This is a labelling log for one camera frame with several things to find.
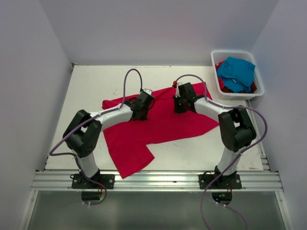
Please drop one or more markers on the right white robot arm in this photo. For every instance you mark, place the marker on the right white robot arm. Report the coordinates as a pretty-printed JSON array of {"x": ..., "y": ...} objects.
[{"x": 236, "y": 129}]

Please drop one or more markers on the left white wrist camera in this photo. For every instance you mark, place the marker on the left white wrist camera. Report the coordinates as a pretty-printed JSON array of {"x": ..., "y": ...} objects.
[{"x": 148, "y": 91}]

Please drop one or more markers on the aluminium mounting rail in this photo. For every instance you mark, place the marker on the aluminium mounting rail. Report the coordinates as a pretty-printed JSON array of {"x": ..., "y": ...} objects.
[{"x": 161, "y": 181}]

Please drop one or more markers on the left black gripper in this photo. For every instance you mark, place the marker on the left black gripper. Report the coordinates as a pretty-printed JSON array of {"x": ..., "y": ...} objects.
[{"x": 144, "y": 117}]

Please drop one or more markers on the blue t shirt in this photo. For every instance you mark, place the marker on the blue t shirt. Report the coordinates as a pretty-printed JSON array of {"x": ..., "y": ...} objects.
[{"x": 237, "y": 74}]

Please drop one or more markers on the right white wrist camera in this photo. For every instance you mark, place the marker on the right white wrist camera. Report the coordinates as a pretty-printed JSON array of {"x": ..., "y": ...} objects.
[{"x": 176, "y": 85}]

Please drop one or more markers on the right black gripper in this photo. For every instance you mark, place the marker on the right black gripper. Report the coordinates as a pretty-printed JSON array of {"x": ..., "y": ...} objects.
[{"x": 177, "y": 109}]

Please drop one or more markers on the dark red t shirt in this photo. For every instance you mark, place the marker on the dark red t shirt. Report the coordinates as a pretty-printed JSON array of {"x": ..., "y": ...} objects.
[{"x": 227, "y": 90}]

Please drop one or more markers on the white plastic basket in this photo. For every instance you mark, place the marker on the white plastic basket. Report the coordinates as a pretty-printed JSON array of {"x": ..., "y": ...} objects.
[{"x": 218, "y": 56}]

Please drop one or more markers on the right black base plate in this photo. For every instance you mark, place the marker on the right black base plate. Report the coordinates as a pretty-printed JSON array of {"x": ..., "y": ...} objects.
[{"x": 224, "y": 182}]

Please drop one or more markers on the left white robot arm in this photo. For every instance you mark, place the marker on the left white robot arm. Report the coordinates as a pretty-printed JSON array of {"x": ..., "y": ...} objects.
[{"x": 82, "y": 134}]

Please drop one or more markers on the crimson red t shirt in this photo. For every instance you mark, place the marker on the crimson red t shirt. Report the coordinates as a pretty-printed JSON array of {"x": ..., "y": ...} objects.
[{"x": 127, "y": 142}]

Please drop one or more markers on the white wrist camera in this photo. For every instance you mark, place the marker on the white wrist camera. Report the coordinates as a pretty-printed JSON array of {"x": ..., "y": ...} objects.
[
  {"x": 176, "y": 85},
  {"x": 148, "y": 91}
]

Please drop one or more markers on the bright red t shirt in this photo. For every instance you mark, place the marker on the bright red t shirt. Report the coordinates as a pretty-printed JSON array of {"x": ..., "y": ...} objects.
[{"x": 220, "y": 81}]

